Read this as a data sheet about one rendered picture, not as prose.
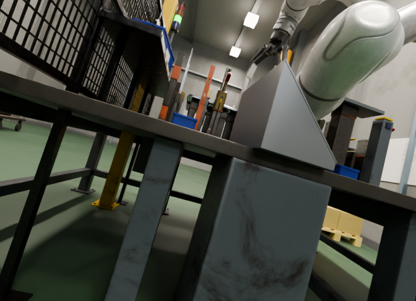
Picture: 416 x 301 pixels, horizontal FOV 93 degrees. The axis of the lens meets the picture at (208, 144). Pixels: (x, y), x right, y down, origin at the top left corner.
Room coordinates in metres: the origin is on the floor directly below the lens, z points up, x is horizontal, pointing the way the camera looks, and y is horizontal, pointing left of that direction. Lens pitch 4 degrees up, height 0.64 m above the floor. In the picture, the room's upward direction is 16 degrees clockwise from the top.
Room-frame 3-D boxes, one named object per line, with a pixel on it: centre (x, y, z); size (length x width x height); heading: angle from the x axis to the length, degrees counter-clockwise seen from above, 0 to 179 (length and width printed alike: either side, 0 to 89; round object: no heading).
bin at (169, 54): (1.02, 0.42, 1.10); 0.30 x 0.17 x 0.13; 0
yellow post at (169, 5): (1.76, 0.71, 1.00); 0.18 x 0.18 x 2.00; 7
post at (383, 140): (1.14, -0.96, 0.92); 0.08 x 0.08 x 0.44; 7
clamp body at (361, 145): (1.31, -1.04, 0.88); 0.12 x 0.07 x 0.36; 7
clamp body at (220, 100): (1.18, 0.00, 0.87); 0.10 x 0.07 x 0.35; 7
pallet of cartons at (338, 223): (3.61, -2.21, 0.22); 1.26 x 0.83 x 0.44; 6
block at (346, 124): (1.11, -0.71, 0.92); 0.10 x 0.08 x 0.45; 97
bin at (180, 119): (0.90, 0.14, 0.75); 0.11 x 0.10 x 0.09; 97
